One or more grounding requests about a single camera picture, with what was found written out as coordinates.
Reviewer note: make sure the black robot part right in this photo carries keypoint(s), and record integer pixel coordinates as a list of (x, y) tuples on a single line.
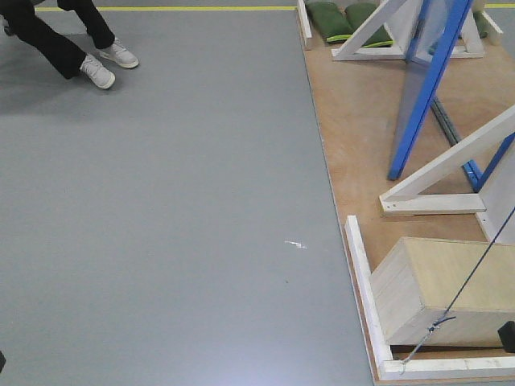
[(506, 334)]

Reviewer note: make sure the white edge rail near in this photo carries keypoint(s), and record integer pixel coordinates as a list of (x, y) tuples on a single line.
[(384, 368)]

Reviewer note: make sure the black robot part left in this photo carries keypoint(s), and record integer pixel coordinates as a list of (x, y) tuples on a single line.
[(2, 361)]

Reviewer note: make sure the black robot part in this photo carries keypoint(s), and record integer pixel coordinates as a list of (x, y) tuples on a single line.
[(2, 361), (506, 334)]

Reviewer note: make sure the white wooden brace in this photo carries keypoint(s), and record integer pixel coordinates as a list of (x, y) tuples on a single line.
[(493, 205), (401, 24)]

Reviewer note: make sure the white sneaker farther back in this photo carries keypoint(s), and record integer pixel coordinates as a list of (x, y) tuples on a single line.
[(119, 54)]

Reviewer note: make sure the white wooden brace far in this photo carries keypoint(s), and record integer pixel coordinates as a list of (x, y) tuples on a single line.
[(401, 24)]

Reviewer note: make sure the light wooden box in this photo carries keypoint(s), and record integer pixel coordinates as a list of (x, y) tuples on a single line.
[(420, 279)]

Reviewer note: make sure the white sneaker nearer camera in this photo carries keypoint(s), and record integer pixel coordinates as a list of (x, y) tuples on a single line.
[(101, 77)]

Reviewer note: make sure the green sandbag right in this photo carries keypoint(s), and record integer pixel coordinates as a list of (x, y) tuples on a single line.
[(368, 21)]

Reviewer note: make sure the black trouser leg front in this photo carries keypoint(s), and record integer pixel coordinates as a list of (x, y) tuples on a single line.
[(65, 56)]

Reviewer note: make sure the green sandbag left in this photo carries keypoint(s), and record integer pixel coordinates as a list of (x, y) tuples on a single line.
[(329, 21)]

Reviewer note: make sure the green sandbag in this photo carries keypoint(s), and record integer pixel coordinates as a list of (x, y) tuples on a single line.
[(368, 21), (329, 21)]

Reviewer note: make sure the plywood base platform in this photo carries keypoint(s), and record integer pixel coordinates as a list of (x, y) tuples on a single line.
[(357, 105)]

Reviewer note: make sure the white edge rail far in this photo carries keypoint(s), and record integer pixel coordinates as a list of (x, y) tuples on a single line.
[(304, 20)]

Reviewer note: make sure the blue door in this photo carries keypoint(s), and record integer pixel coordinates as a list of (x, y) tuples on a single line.
[(418, 92)]

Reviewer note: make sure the white edge rail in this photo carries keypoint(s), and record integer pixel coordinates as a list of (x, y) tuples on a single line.
[(304, 20), (384, 368)]

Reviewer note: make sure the black trouser leg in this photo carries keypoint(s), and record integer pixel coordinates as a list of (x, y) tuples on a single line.
[(65, 56), (95, 24)]

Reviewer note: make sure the white wooden brace near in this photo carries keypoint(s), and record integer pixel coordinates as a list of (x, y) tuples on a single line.
[(493, 205)]

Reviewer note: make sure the black trouser leg rear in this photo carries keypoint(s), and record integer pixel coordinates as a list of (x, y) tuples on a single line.
[(95, 24)]

